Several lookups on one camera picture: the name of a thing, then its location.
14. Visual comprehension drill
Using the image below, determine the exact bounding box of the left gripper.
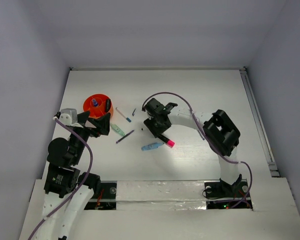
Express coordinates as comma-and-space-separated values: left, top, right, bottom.
70, 109, 111, 163

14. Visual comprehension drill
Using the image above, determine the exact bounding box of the pink highlighter black body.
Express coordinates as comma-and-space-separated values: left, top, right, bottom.
158, 135, 175, 148

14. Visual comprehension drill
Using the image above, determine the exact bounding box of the orange highlighter black body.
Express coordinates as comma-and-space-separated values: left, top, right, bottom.
105, 98, 112, 113

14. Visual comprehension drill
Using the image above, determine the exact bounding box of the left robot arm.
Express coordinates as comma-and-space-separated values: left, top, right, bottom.
35, 108, 111, 240

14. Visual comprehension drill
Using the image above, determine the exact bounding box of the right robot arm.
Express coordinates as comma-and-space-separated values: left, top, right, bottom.
142, 97, 242, 196

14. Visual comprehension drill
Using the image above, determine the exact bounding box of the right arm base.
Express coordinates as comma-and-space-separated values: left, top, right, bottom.
202, 180, 253, 210

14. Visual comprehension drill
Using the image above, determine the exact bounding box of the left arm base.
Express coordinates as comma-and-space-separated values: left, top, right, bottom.
84, 181, 117, 211

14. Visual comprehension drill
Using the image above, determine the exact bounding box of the orange round container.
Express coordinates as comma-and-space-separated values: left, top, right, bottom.
83, 93, 114, 119

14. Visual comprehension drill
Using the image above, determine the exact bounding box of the blue item in container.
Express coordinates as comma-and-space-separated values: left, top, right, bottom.
91, 98, 99, 107

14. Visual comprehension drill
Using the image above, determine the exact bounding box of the green correction tape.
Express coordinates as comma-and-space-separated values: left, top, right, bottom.
110, 123, 125, 136

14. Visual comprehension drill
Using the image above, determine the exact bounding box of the blue capped white marker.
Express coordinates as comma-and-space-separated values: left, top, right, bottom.
115, 107, 132, 123

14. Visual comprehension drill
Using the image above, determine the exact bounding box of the purple pen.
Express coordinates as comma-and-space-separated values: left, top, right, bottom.
115, 130, 135, 144

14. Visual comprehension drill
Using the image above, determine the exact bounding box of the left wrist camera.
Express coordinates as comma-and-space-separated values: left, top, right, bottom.
53, 108, 78, 127

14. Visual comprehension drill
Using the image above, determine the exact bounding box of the aluminium side rail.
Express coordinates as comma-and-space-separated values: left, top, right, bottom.
239, 68, 281, 178

